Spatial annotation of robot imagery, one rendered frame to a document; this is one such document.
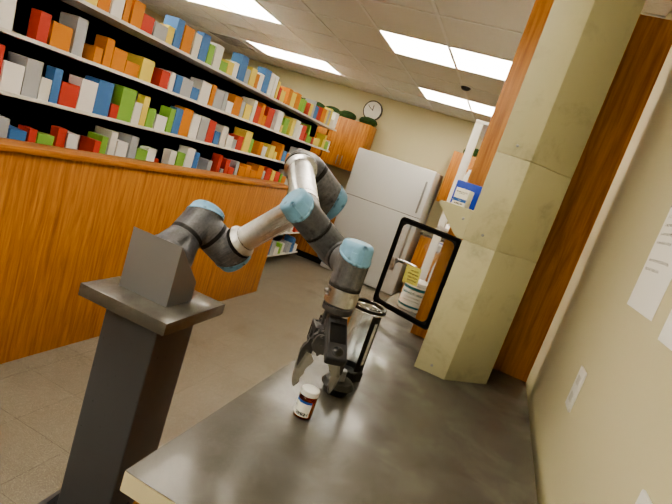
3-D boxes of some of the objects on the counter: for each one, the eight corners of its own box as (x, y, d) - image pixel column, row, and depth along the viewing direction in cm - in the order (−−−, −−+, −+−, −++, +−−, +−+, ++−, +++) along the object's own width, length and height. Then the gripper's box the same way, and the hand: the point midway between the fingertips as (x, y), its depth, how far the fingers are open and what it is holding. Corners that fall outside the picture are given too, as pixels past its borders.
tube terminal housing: (488, 369, 191) (565, 182, 177) (484, 398, 160) (577, 175, 147) (428, 343, 198) (498, 162, 185) (413, 366, 168) (496, 151, 154)
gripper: (362, 305, 117) (334, 382, 120) (306, 290, 114) (280, 369, 117) (370, 318, 108) (340, 400, 112) (310, 302, 105) (281, 387, 109)
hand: (312, 387), depth 112 cm, fingers open, 8 cm apart
